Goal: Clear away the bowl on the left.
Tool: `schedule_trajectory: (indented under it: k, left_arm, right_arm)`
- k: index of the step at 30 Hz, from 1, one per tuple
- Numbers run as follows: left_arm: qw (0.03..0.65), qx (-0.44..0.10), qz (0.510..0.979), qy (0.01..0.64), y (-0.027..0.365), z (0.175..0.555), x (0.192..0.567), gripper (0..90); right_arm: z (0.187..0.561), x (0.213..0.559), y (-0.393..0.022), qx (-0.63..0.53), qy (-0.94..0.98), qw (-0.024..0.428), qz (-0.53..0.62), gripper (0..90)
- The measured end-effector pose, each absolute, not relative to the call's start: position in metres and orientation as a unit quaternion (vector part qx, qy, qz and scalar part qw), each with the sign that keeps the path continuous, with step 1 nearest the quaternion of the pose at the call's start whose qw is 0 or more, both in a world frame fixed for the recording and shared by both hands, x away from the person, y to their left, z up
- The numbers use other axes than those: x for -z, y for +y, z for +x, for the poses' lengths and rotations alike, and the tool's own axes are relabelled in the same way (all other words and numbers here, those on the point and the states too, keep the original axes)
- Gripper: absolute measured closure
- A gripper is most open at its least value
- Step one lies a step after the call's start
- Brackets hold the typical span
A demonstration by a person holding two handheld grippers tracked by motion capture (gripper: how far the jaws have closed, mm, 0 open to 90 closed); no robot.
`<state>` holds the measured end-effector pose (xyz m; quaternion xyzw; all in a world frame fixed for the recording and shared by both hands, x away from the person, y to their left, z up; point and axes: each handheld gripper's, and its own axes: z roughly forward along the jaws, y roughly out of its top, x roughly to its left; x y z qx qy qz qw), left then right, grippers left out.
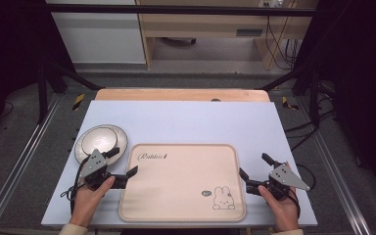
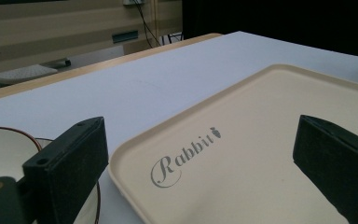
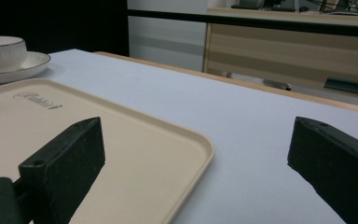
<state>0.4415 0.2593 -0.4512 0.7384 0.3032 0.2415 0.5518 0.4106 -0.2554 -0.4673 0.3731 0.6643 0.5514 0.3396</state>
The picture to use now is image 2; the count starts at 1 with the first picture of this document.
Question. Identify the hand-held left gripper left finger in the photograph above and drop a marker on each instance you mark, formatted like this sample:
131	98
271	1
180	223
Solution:
65	174

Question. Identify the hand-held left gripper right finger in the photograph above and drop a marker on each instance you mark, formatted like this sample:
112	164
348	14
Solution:
338	161

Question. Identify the white bowl with brown rim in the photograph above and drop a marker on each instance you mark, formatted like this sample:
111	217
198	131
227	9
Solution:
3	152

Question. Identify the beige plastic tray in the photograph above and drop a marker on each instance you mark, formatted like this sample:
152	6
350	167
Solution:
245	140

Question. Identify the wooden cabinet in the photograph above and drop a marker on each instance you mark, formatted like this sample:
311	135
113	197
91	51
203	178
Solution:
59	31

